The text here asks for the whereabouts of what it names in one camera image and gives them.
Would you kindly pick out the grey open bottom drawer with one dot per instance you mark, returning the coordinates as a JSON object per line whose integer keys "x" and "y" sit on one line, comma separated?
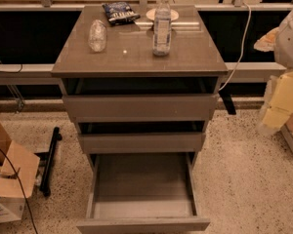
{"x": 142, "y": 193}

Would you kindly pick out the blue snack bag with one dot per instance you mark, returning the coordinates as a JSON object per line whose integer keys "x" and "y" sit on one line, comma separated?
{"x": 120, "y": 13}

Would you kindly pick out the clear plastic water bottle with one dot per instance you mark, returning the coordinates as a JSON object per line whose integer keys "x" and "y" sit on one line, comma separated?
{"x": 162, "y": 29}

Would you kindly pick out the grey drawer cabinet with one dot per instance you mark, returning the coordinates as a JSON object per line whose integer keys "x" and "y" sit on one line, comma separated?
{"x": 128, "y": 67}

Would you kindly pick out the cream ceramic bowl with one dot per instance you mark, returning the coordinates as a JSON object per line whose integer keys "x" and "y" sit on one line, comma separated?
{"x": 174, "y": 15}

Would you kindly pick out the open cardboard box left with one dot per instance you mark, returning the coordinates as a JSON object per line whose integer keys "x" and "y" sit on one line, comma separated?
{"x": 18, "y": 169}

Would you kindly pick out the black table leg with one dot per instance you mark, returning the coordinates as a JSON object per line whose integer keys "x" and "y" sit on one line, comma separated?
{"x": 227, "y": 100}

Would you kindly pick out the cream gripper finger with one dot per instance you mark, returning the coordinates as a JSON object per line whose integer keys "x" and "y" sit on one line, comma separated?
{"x": 266, "y": 42}

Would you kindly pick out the grey middle drawer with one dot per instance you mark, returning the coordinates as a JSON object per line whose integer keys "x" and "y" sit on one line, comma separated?
{"x": 176, "y": 142}

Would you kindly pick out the crumpled clear plastic bottle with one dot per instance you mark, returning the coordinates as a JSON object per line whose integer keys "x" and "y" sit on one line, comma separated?
{"x": 97, "y": 36}

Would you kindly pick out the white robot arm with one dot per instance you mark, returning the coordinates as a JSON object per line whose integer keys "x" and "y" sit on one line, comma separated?
{"x": 279, "y": 41}

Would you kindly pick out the grey top drawer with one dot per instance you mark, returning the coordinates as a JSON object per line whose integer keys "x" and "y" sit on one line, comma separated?
{"x": 139, "y": 108}

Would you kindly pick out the black metal bar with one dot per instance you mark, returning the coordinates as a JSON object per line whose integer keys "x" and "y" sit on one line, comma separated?
{"x": 49, "y": 156}

